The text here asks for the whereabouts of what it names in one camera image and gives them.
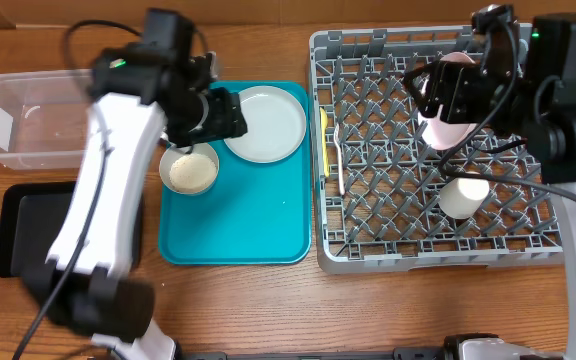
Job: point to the clear plastic bin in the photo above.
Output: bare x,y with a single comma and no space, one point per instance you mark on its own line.
43,119

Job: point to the pink round plate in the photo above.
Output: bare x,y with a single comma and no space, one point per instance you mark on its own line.
440,135

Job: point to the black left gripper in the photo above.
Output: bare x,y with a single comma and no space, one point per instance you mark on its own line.
224,120

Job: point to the yellow plastic spoon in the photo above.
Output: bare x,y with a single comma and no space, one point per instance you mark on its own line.
323,124

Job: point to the black plastic bin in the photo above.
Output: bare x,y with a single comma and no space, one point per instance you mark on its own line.
31,217

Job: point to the pink plastic fork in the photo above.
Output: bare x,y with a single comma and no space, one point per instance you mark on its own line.
339,155

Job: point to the grey round plate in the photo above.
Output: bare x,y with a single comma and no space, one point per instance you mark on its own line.
276,125

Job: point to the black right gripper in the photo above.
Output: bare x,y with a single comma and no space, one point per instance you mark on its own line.
444,87

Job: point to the grey dishwasher rack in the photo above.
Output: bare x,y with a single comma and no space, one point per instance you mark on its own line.
389,218

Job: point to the white paper cup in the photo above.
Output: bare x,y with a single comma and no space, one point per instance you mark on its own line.
462,197

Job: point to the teal plastic tray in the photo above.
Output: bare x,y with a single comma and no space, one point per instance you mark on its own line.
253,214

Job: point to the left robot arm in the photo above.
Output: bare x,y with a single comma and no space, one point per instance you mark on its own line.
149,90

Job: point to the grey bowl of rice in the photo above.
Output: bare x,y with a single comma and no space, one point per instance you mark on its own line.
189,171

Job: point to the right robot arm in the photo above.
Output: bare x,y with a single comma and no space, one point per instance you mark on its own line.
530,95

